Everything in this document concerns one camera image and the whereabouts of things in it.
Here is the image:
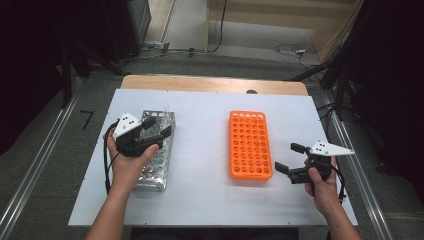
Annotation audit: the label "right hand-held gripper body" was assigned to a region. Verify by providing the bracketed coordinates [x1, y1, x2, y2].
[288, 140, 355, 185]

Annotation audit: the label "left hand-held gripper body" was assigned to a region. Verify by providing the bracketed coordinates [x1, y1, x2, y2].
[112, 112, 164, 158]

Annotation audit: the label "metal test tube rack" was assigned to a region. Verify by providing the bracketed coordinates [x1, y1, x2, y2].
[134, 109, 177, 193]

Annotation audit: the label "orange test tube rack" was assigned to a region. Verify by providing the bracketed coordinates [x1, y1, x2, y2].
[228, 110, 274, 182]

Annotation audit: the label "person's right hand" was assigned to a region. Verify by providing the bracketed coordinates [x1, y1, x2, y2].
[303, 155, 342, 216]

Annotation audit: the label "person's left hand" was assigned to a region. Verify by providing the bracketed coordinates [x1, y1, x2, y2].
[106, 135, 160, 194]

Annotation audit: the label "white board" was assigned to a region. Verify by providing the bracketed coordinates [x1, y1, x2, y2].
[68, 88, 359, 228]

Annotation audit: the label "black metal stand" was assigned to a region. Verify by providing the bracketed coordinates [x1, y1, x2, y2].
[60, 43, 129, 109]
[289, 59, 354, 122]

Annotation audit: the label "dark curtain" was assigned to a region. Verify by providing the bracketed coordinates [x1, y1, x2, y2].
[333, 0, 424, 198]
[0, 0, 108, 156]

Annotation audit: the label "person's dark trousers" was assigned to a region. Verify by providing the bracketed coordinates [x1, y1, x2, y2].
[129, 227, 299, 240]

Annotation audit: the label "dark grey cabinet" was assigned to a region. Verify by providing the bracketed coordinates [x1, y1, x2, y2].
[103, 0, 152, 63]

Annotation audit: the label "beige wooden step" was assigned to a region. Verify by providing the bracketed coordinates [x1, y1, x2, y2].
[204, 0, 366, 63]

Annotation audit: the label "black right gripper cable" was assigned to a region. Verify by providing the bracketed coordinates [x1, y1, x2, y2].
[329, 164, 348, 203]

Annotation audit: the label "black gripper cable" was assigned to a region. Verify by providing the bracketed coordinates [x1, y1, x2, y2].
[103, 121, 119, 195]
[329, 164, 348, 203]

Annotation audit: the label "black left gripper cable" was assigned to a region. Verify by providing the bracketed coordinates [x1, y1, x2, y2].
[103, 121, 119, 195]

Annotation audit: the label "bundle of black cables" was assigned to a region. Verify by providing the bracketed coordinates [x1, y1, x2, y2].
[318, 101, 338, 134]

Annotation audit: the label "metal floor rail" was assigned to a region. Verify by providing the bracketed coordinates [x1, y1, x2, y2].
[0, 78, 84, 236]
[321, 91, 396, 240]

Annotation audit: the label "grey floor cable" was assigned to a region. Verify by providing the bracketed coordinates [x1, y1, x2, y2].
[119, 48, 206, 64]

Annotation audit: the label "white floor cable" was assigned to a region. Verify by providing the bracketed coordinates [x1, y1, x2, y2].
[273, 42, 321, 69]

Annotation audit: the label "black floor cable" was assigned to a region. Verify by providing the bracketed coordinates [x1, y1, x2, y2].
[208, 0, 228, 54]

